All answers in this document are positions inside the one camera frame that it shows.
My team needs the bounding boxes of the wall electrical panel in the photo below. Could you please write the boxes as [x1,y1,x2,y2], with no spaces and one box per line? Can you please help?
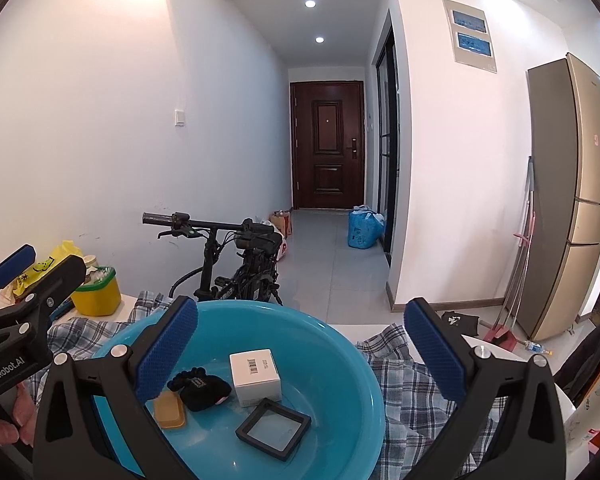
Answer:
[442,0,497,73]

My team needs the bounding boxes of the black plush glove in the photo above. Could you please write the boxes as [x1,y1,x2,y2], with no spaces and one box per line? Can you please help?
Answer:
[167,367,232,412]

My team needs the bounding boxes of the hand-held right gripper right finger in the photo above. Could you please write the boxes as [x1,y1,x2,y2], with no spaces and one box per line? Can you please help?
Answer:
[404,297,567,480]

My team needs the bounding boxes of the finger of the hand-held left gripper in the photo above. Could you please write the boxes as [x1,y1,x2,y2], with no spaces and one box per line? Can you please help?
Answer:
[0,244,37,313]
[0,255,87,343]

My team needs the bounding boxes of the yellow plastic bag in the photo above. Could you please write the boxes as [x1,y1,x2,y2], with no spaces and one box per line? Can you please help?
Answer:
[12,241,88,296]

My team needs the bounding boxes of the brown paper bag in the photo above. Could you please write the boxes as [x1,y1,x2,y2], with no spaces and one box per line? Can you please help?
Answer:
[271,209,293,237]

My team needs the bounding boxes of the dark brown door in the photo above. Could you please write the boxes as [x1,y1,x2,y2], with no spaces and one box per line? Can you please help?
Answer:
[290,80,366,211]

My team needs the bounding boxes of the black printed bag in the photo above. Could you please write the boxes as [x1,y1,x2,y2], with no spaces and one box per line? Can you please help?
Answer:
[440,311,481,337]

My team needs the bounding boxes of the white cardboard box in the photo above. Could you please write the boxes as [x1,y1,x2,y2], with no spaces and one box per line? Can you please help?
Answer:
[229,348,282,408]

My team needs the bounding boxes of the gold refrigerator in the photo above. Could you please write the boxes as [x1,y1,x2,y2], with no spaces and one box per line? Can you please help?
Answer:
[526,52,600,342]

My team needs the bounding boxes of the black square display case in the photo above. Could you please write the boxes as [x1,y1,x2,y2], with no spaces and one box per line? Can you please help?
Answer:
[235,398,312,450]

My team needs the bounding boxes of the blue woven bag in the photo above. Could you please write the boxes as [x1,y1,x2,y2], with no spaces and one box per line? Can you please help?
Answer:
[348,205,387,250]

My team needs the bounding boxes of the person's left hand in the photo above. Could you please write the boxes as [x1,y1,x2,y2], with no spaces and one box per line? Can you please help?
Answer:
[0,385,43,448]

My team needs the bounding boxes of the blue plastic basin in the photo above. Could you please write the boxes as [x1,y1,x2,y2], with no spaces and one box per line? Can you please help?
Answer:
[91,300,387,480]

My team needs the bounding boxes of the black framed glass door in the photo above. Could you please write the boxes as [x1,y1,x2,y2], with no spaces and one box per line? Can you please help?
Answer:
[375,25,401,261]

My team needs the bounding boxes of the blue plaid cloth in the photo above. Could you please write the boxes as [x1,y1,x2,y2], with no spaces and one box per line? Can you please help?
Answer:
[17,290,511,480]

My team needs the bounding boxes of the white plastic bag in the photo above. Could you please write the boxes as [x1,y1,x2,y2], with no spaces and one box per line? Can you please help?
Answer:
[261,220,288,261]

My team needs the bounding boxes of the grey mop poles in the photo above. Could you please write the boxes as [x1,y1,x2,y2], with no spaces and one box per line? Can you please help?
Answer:
[500,156,536,333]

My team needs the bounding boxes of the orange small soap piece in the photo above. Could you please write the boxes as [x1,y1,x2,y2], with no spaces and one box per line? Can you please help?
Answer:
[152,390,187,430]

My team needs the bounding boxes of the red dustpan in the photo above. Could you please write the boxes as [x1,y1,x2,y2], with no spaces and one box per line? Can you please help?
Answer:
[480,317,518,351]

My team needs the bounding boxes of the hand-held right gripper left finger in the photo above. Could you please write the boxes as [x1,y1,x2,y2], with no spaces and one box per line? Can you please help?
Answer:
[31,295,199,480]

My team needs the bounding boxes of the black bicycle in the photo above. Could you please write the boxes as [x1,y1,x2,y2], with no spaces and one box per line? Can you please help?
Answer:
[142,211,287,306]

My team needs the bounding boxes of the yellow plastic container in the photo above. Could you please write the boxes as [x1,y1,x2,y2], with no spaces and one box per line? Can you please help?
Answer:
[71,266,122,317]

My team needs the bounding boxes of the white desktop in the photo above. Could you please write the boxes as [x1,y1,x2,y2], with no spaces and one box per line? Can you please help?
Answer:
[45,292,578,480]

